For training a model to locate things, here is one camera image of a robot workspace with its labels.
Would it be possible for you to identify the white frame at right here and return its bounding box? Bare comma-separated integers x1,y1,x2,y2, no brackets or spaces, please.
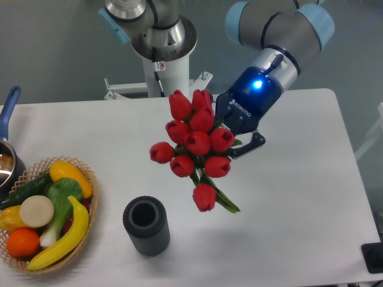
354,102,382,161

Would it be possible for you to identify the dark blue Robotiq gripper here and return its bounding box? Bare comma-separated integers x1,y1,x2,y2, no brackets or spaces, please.
210,66,282,159

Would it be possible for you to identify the blue handled saucepan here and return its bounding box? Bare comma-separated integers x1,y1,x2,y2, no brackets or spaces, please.
1,86,26,201

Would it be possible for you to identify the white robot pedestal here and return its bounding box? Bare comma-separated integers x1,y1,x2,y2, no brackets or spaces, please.
104,54,213,100

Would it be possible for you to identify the green bok choy toy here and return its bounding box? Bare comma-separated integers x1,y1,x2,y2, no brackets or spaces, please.
40,178,83,249

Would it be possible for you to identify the beige round disc toy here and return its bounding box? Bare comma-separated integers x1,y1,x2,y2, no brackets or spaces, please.
19,196,54,228

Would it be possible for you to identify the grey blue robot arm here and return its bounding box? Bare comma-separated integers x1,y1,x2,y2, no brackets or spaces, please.
98,1,335,158

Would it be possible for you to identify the red tulip bouquet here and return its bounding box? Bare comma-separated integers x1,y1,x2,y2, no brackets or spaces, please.
150,90,240,213

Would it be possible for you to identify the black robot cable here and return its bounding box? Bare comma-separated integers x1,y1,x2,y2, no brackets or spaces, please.
151,47,166,97

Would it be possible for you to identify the red fruit toy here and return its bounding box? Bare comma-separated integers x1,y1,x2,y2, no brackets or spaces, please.
62,199,90,235

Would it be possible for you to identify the yellow plastic banana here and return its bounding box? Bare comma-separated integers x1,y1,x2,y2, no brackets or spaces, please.
27,196,89,271

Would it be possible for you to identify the green cucumber toy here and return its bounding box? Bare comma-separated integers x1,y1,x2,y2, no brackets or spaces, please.
1,173,53,210

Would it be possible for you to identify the black device at edge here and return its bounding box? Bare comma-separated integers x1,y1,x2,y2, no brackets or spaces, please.
361,242,382,274

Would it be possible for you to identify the orange fruit toy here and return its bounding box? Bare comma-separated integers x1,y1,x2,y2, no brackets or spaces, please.
6,228,39,257

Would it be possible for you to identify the dark grey ribbed vase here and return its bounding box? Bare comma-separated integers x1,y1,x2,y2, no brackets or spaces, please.
122,196,171,257

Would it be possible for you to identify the woven wicker basket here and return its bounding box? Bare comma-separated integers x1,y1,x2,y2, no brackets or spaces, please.
1,156,99,275

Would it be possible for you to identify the yellow squash toy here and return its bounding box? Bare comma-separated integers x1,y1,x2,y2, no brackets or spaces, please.
49,161,93,199

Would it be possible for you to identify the yellow bell pepper toy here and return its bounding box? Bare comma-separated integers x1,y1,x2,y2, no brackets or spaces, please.
1,205,27,232

